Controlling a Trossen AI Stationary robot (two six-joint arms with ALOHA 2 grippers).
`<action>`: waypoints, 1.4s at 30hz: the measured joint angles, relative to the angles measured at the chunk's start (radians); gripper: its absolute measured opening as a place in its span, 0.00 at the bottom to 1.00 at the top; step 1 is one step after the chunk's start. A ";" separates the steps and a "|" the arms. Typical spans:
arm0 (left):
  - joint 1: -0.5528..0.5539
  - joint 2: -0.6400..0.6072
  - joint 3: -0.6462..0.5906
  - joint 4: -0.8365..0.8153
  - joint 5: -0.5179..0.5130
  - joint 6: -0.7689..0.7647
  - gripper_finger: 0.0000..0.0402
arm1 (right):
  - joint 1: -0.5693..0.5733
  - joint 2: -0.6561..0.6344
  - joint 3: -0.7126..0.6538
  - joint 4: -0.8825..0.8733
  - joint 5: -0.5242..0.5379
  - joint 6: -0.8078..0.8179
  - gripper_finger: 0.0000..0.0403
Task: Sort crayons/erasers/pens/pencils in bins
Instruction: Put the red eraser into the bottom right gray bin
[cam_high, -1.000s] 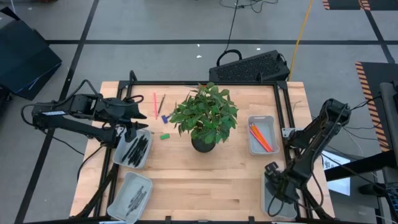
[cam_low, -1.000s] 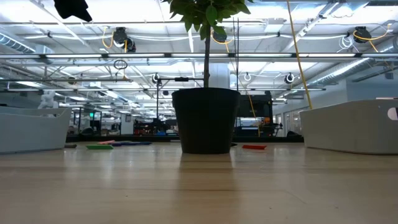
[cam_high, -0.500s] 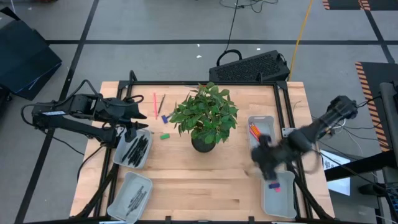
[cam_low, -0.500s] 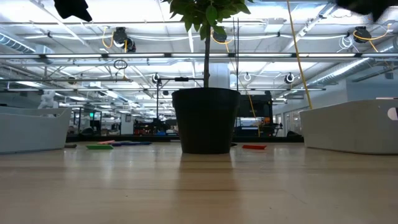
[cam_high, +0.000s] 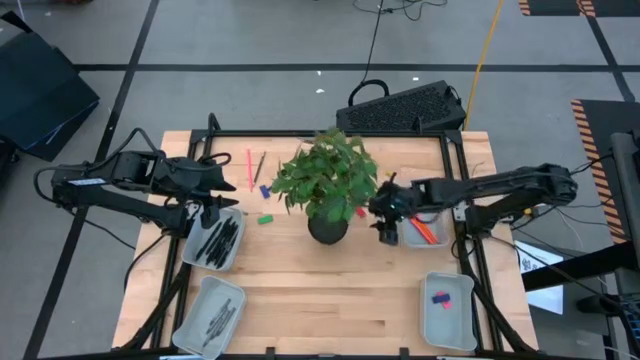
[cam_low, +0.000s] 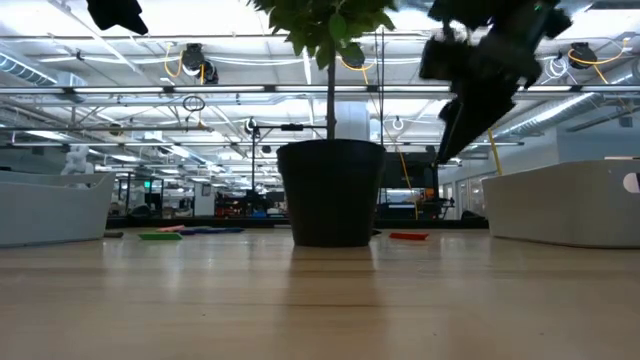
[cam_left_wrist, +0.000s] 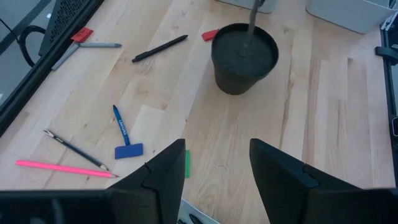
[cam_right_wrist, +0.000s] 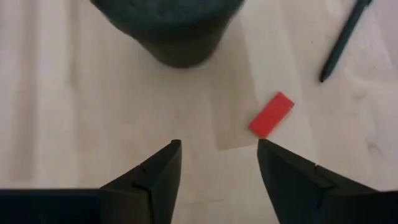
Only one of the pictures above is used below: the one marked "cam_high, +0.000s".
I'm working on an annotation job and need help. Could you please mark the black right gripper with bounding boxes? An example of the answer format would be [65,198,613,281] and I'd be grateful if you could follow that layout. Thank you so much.
[367,179,419,247]

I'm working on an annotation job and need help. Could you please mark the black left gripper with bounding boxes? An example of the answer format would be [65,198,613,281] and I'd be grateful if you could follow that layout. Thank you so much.
[162,157,241,230]

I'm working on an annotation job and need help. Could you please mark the grey plastic bin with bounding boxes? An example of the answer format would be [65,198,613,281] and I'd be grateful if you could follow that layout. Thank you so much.
[418,271,480,352]
[171,274,248,360]
[181,205,247,274]
[399,209,451,250]

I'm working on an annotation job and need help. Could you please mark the pink pencil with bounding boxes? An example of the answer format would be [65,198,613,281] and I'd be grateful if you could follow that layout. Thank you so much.
[409,219,432,246]
[419,215,441,243]
[245,147,255,194]

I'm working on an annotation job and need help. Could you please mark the orange pencil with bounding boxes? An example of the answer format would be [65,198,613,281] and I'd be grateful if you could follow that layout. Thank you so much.
[417,215,440,245]
[412,217,435,246]
[414,216,438,245]

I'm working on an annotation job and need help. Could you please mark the green plant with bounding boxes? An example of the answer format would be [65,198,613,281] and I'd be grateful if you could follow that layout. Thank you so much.
[269,127,380,246]

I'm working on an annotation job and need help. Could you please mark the dark pencil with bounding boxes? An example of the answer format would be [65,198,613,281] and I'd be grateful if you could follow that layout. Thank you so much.
[252,150,268,186]

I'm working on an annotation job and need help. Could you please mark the black perforated computer case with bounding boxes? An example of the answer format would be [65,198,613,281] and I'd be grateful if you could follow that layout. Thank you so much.
[334,79,468,134]

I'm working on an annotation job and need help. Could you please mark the white printed paper sheet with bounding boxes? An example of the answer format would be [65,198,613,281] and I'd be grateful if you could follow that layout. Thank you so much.
[513,239,565,316]

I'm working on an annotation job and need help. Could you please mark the black beam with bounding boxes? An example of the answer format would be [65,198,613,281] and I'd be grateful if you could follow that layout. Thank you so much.
[521,241,640,293]

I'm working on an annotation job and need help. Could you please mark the dark blue mat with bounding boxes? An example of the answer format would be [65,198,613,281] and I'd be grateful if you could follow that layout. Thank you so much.
[0,10,101,163]

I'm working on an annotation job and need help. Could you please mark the hazard striped black mat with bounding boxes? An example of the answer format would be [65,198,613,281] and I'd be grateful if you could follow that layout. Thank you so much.
[570,98,640,246]
[517,0,640,18]

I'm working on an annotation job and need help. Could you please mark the black base cable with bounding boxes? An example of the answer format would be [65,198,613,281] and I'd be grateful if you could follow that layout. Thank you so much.
[122,234,169,294]

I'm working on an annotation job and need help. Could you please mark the black hanging cable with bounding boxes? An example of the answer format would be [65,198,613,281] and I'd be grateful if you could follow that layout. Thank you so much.
[346,0,392,107]

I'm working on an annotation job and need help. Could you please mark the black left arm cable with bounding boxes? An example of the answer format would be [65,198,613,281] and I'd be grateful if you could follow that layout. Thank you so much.
[32,127,234,206]

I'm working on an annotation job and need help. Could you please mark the grey metal post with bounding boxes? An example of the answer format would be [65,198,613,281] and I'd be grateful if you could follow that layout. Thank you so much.
[610,131,640,301]

